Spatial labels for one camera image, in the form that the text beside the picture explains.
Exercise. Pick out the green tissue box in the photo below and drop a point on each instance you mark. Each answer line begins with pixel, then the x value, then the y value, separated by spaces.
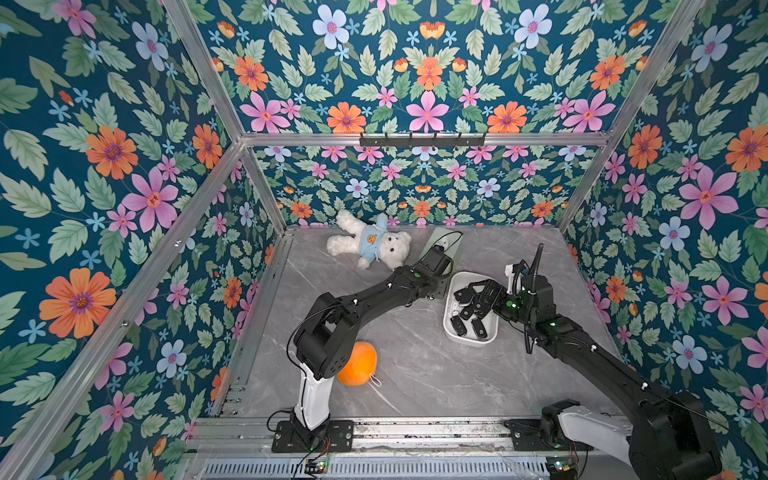
pixel 450 241

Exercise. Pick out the aluminium front rail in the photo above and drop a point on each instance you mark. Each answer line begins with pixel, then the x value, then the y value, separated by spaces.
pixel 412 435

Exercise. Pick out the orange plush toy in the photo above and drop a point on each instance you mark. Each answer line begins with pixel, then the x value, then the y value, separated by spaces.
pixel 361 367

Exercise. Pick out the black VW key front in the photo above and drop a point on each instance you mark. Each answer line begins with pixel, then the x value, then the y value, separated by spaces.
pixel 467 312

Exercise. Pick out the white teddy bear blue shirt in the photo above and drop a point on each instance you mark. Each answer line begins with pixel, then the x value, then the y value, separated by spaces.
pixel 371 242

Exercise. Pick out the black hook rail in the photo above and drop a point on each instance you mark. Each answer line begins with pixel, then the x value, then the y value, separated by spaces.
pixel 402 141

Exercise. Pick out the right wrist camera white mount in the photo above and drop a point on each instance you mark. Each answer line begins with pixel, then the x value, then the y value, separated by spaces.
pixel 515 273

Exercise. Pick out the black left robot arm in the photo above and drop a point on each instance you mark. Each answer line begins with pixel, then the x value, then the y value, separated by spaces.
pixel 322 344

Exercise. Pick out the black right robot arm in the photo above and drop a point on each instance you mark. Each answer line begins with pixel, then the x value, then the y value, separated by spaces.
pixel 661 436

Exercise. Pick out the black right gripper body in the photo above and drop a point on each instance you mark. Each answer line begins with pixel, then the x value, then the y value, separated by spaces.
pixel 492 293

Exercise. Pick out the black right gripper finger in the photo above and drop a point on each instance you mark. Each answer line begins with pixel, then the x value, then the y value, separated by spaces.
pixel 480 311
pixel 485 292

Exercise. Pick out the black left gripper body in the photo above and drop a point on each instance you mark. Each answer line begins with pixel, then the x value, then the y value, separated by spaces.
pixel 431 287

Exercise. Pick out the white storage box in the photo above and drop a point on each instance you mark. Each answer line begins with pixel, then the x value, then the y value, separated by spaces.
pixel 452 307

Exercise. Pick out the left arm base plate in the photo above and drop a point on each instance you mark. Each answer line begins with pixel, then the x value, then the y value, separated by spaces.
pixel 332 436

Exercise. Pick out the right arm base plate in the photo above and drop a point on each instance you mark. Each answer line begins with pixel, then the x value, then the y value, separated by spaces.
pixel 529 435

